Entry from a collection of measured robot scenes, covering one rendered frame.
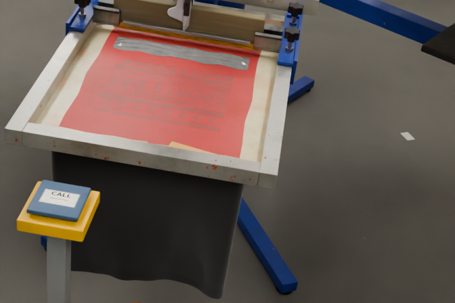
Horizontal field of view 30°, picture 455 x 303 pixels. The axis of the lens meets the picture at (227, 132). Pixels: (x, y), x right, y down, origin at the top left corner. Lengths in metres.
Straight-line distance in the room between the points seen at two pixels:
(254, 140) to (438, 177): 1.88
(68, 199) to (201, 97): 0.53
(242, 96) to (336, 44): 2.56
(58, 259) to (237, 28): 0.84
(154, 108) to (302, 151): 1.73
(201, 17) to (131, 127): 0.47
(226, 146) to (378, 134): 2.06
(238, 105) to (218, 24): 0.30
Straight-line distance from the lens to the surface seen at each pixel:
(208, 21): 2.24
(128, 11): 2.27
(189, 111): 1.98
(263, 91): 2.10
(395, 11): 2.76
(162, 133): 1.89
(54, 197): 1.66
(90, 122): 1.91
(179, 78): 2.11
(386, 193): 3.50
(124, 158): 1.78
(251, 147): 1.88
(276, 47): 2.24
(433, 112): 4.16
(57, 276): 1.77
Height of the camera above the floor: 2.00
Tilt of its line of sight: 33 degrees down
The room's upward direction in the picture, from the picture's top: 8 degrees clockwise
